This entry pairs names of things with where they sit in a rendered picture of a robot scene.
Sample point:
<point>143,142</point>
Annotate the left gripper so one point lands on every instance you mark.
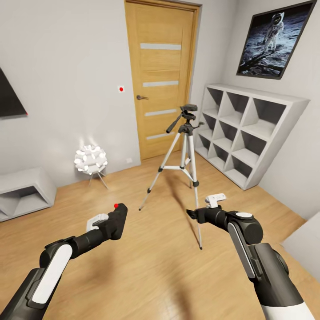
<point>98,236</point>

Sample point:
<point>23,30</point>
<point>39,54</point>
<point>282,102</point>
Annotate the bookcase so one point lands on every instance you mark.
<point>247,126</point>
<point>13,205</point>

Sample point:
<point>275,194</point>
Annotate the digital camera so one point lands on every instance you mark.
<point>116,218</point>

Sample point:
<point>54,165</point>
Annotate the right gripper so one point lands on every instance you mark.
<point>204,215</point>

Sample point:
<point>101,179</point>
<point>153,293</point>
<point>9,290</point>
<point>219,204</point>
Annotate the electric switch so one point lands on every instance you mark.
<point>121,89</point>

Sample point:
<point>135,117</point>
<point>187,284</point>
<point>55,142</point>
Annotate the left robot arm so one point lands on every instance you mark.
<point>34,295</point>

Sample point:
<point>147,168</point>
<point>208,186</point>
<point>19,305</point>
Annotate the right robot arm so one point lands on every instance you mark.
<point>264,266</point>

